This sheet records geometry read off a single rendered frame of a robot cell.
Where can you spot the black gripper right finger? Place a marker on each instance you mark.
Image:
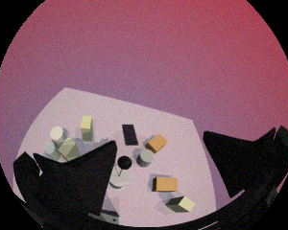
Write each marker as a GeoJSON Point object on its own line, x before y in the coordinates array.
{"type": "Point", "coordinates": [235, 159]}

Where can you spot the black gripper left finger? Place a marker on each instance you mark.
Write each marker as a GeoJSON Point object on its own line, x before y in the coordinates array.
{"type": "Point", "coordinates": [86, 178]}

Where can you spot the orange rectangular block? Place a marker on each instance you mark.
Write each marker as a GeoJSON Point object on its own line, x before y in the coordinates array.
{"type": "Point", "coordinates": [156, 144]}
{"type": "Point", "coordinates": [165, 184]}

